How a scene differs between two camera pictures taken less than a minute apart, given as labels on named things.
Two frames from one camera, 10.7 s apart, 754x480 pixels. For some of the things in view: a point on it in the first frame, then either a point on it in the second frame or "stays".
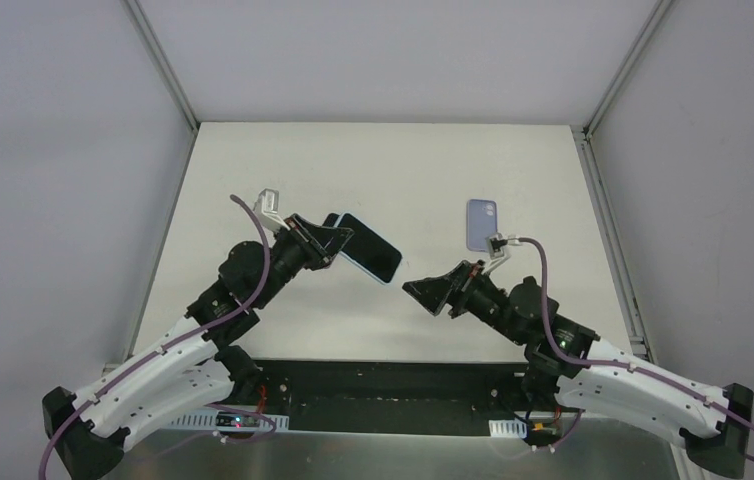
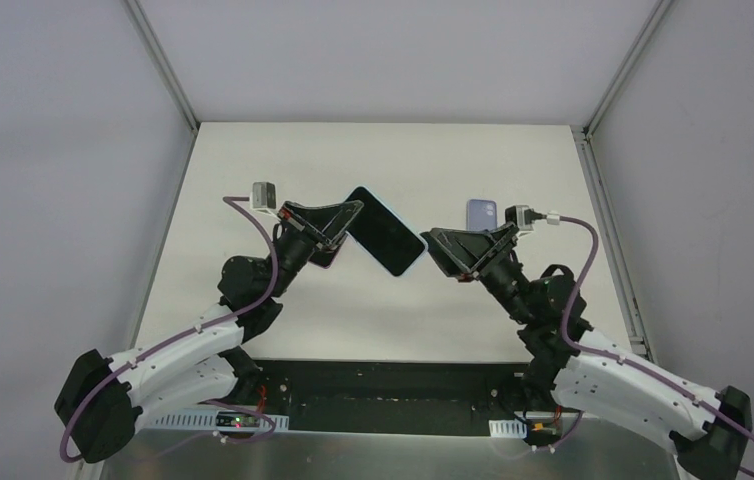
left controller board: (236, 420) stays
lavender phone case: (481, 222) stays
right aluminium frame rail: (638, 344) stays
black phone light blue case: (368, 250) → (382, 234)
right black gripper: (458, 292) → (492, 251)
